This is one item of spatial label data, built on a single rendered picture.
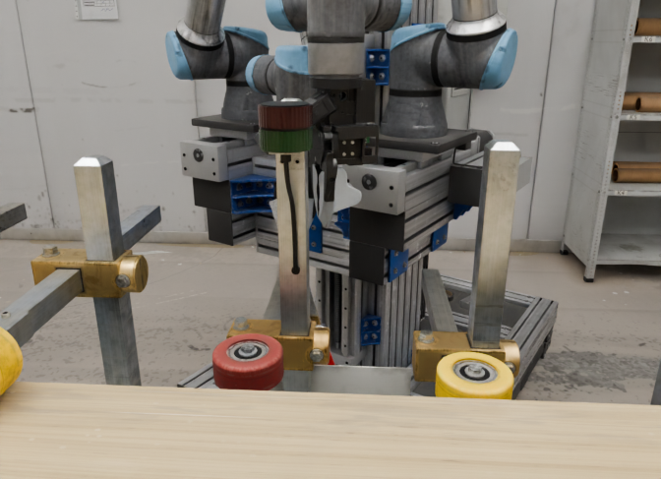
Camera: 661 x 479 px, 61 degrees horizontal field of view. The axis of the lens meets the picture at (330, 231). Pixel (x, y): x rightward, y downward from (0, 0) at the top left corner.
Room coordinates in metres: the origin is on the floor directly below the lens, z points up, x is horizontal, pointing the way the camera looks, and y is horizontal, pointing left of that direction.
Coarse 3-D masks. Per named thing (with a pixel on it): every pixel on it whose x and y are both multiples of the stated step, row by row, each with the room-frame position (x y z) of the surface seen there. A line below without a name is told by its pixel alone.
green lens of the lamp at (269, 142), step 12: (264, 132) 0.61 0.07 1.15; (276, 132) 0.60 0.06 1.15; (288, 132) 0.60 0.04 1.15; (300, 132) 0.60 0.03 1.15; (312, 132) 0.62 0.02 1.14; (264, 144) 0.61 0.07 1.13; (276, 144) 0.60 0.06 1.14; (288, 144) 0.60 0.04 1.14; (300, 144) 0.60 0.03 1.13; (312, 144) 0.62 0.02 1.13
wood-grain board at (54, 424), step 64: (64, 384) 0.50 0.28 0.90; (0, 448) 0.40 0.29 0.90; (64, 448) 0.40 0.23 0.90; (128, 448) 0.40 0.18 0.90; (192, 448) 0.40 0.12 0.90; (256, 448) 0.40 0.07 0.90; (320, 448) 0.40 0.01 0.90; (384, 448) 0.40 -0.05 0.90; (448, 448) 0.40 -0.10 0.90; (512, 448) 0.40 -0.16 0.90; (576, 448) 0.40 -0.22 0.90; (640, 448) 0.40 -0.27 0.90
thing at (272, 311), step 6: (276, 282) 0.85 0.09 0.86; (276, 288) 0.82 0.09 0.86; (276, 294) 0.80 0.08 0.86; (270, 300) 0.78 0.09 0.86; (276, 300) 0.78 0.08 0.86; (270, 306) 0.76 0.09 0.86; (276, 306) 0.76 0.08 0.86; (270, 312) 0.74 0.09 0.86; (276, 312) 0.74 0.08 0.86; (264, 318) 0.72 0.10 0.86; (270, 318) 0.72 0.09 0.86; (276, 318) 0.72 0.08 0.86
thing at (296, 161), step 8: (264, 104) 0.61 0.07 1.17; (272, 104) 0.61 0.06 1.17; (280, 104) 0.61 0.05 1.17; (288, 104) 0.61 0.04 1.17; (296, 104) 0.61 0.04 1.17; (304, 104) 0.61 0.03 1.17; (264, 128) 0.61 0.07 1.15; (304, 128) 0.61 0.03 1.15; (272, 152) 0.61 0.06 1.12; (280, 152) 0.60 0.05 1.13; (288, 152) 0.60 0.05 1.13; (296, 152) 0.60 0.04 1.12; (280, 160) 0.62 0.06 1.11; (288, 160) 0.61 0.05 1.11; (296, 160) 0.65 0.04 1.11; (304, 160) 0.65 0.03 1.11; (280, 168) 0.65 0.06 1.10; (288, 168) 0.62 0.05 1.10; (296, 168) 0.65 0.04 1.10; (304, 168) 0.65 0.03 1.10; (288, 176) 0.62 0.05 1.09; (288, 184) 0.62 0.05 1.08; (288, 192) 0.63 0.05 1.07; (296, 232) 0.65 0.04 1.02; (296, 240) 0.65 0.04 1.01; (296, 248) 0.65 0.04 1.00; (296, 256) 0.65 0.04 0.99; (296, 264) 0.65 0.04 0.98; (296, 272) 0.65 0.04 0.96
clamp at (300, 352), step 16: (256, 320) 0.70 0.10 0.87; (272, 320) 0.70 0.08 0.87; (272, 336) 0.65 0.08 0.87; (288, 336) 0.65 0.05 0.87; (304, 336) 0.65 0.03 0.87; (320, 336) 0.66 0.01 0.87; (288, 352) 0.65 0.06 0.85; (304, 352) 0.65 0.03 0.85; (320, 352) 0.65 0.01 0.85; (288, 368) 0.65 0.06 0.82; (304, 368) 0.65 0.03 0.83
